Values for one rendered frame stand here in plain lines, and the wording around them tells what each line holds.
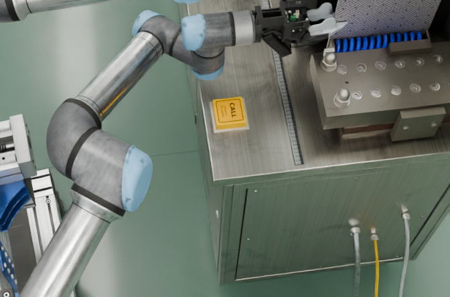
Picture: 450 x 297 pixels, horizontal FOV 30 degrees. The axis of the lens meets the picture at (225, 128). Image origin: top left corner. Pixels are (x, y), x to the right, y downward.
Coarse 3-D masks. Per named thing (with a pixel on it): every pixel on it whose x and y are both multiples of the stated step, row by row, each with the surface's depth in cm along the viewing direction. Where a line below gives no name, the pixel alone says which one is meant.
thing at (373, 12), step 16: (352, 0) 179; (368, 0) 180; (384, 0) 181; (400, 0) 182; (416, 0) 182; (432, 0) 183; (336, 16) 183; (352, 16) 184; (368, 16) 185; (384, 16) 186; (400, 16) 187; (416, 16) 188; (432, 16) 189; (352, 32) 190; (368, 32) 191; (384, 32) 192; (400, 32) 193; (416, 32) 194
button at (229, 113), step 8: (216, 104) 195; (224, 104) 195; (232, 104) 195; (240, 104) 195; (216, 112) 194; (224, 112) 194; (232, 112) 194; (240, 112) 194; (216, 120) 193; (224, 120) 193; (232, 120) 193; (240, 120) 193; (216, 128) 194; (224, 128) 194
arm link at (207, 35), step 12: (228, 12) 181; (192, 24) 178; (204, 24) 178; (216, 24) 178; (228, 24) 179; (192, 36) 178; (204, 36) 178; (216, 36) 179; (228, 36) 179; (192, 48) 180; (204, 48) 181; (216, 48) 182
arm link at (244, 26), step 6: (234, 12) 181; (240, 12) 180; (246, 12) 180; (234, 18) 179; (240, 18) 179; (246, 18) 179; (252, 18) 180; (234, 24) 186; (240, 24) 179; (246, 24) 179; (252, 24) 179; (240, 30) 179; (246, 30) 179; (252, 30) 179; (240, 36) 179; (246, 36) 180; (252, 36) 180; (240, 42) 181; (246, 42) 181; (252, 42) 182
